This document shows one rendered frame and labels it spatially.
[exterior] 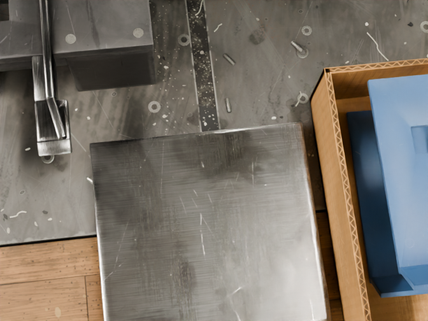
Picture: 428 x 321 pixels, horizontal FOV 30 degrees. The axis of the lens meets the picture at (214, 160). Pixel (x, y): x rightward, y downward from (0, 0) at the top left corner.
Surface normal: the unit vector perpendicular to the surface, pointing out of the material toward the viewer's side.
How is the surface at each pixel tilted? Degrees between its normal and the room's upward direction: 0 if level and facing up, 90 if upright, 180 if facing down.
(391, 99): 1
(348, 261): 90
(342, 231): 90
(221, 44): 0
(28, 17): 0
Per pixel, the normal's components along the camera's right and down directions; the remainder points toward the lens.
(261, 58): 0.04, -0.25
